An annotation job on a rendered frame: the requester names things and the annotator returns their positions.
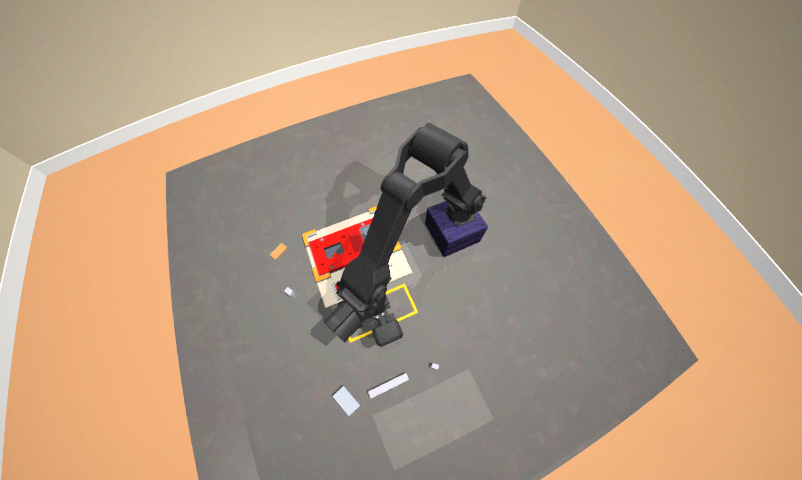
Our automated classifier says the grey rectangular bar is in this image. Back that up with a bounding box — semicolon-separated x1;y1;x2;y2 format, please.
369;373;409;398

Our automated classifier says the orange flat rectangular block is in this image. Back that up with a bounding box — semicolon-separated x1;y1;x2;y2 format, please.
270;243;287;260

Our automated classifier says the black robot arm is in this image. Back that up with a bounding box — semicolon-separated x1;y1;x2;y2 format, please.
324;123;486;342

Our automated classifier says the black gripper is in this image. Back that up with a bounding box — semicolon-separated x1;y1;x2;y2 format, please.
370;296;403;346

